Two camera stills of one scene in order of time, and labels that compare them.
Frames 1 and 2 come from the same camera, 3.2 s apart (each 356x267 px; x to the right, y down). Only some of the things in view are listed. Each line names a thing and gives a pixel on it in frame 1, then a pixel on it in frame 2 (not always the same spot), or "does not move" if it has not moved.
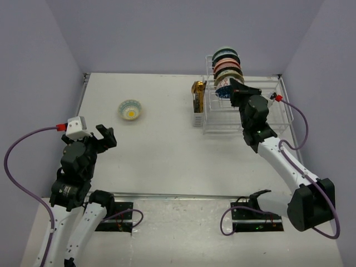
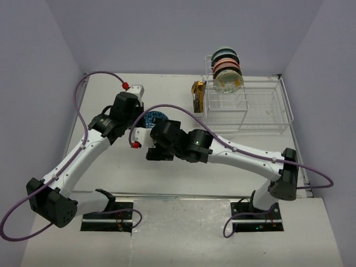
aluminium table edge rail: x=86 y=76 does not move
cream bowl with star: x=222 y=79 does not move
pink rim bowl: x=226 y=62 does not move
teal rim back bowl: x=224 y=53 does not move
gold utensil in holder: x=197 y=90 does not move
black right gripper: x=239 y=90 -> x=158 y=152
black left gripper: x=108 y=141 -> x=139 y=109
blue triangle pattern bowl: x=224 y=92 -> x=149 y=116
